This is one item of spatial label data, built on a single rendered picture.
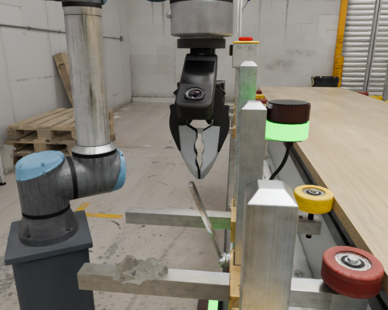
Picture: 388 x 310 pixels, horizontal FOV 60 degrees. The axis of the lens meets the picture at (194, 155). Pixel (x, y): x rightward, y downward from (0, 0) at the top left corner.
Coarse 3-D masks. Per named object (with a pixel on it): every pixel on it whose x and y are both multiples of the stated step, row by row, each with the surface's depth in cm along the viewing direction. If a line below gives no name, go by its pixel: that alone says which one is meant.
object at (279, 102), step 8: (280, 104) 44; (288, 104) 44; (296, 104) 44; (304, 104) 44; (288, 144) 48; (264, 152) 47; (288, 152) 48; (264, 160) 48; (280, 168) 49; (272, 176) 50
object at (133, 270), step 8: (128, 256) 53; (120, 264) 54; (128, 264) 53; (136, 264) 53; (144, 264) 52; (152, 264) 54; (160, 264) 53; (120, 272) 51; (128, 272) 50; (136, 272) 51; (144, 272) 51; (152, 272) 51; (160, 272) 52; (120, 280) 50; (128, 280) 50; (136, 280) 50; (144, 280) 51
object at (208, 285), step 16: (80, 272) 53; (96, 272) 53; (112, 272) 53; (176, 272) 53; (192, 272) 53; (208, 272) 53; (224, 272) 53; (80, 288) 53; (96, 288) 53; (112, 288) 53; (128, 288) 52; (144, 288) 52; (160, 288) 51; (176, 288) 51; (192, 288) 51; (208, 288) 50; (224, 288) 50; (304, 288) 49; (320, 288) 49; (304, 304) 49; (320, 304) 49; (336, 304) 48; (352, 304) 48
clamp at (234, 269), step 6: (234, 252) 56; (234, 258) 55; (234, 264) 53; (234, 270) 52; (240, 270) 52; (234, 276) 50; (234, 282) 49; (234, 288) 48; (234, 294) 47; (228, 300) 50; (234, 300) 46; (228, 306) 47
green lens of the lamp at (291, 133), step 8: (272, 128) 46; (280, 128) 45; (288, 128) 45; (296, 128) 45; (304, 128) 45; (272, 136) 46; (280, 136) 45; (288, 136) 45; (296, 136) 45; (304, 136) 46
